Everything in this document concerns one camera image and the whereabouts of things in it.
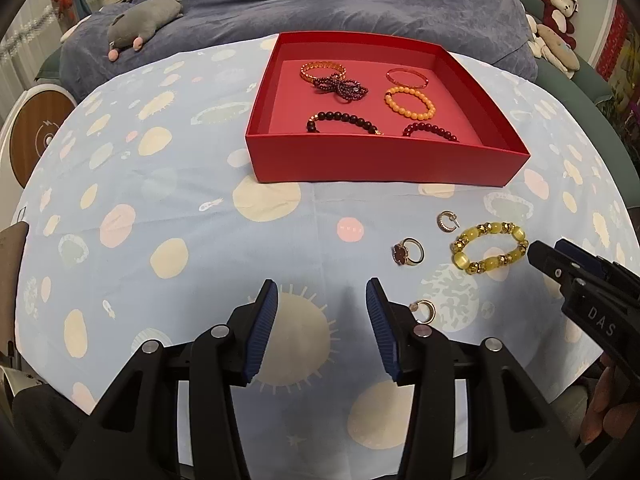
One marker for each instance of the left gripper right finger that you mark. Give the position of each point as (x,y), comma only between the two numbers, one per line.
(475,413)

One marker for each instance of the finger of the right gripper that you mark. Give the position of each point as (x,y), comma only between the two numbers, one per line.
(605,310)
(593,264)

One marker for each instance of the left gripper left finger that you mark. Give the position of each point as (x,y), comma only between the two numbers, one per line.
(169,413)

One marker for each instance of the gold hoop earring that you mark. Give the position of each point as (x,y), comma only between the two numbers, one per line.
(424,311)
(447,221)

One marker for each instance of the gold ring red stone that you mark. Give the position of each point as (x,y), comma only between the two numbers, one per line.
(408,252)

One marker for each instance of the rose gold thin bangle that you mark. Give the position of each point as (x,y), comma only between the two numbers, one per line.
(407,77)

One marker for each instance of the purple garnet bead strand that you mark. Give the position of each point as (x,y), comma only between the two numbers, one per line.
(347,90)

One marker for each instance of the gold chain bangle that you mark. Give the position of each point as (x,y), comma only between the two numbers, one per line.
(315,70)

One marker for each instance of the person's right hand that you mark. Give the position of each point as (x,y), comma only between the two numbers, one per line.
(606,412)

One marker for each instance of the blue planet print sheet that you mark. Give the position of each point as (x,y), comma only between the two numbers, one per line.
(146,221)

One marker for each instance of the brown paper bag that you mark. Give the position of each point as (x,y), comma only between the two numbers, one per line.
(12,243)

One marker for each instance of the beige cookie plush toy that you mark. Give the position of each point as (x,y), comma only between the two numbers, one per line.
(547,44)

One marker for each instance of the red monkey plush toy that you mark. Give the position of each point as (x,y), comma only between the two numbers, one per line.
(557,15)

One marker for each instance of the red cardboard box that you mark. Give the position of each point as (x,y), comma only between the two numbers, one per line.
(449,132)

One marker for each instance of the round wooden white device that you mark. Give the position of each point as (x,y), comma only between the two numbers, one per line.
(31,125)

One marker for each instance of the grey mouse plush toy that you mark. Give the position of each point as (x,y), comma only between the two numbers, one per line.
(137,25)

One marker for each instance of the dark blue velvet blanket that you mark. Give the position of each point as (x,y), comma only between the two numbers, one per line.
(493,31)

